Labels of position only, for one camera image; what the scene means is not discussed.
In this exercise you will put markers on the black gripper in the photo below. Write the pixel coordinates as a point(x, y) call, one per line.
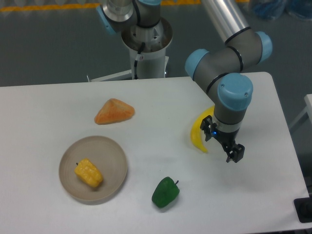
point(235, 152)

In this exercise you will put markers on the yellow bell pepper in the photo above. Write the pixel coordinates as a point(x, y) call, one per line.
point(88, 173)

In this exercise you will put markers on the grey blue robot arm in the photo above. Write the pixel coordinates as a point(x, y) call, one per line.
point(219, 75)

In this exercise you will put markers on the green bell pepper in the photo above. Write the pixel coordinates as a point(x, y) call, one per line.
point(165, 192)

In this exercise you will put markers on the beige round plate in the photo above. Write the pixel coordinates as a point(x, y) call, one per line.
point(107, 156)

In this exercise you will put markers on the yellow banana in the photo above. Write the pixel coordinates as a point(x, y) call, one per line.
point(195, 133)

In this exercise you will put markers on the white furniture at right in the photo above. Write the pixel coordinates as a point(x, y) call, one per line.
point(304, 115)

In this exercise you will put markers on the black device at table edge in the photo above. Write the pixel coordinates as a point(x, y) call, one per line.
point(303, 207)

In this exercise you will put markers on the orange triangular bread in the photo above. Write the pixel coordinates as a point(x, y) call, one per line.
point(113, 111)

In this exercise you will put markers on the blue plastic bag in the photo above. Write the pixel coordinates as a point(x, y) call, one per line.
point(273, 9)

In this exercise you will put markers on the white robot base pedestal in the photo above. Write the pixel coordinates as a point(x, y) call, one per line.
point(147, 52)

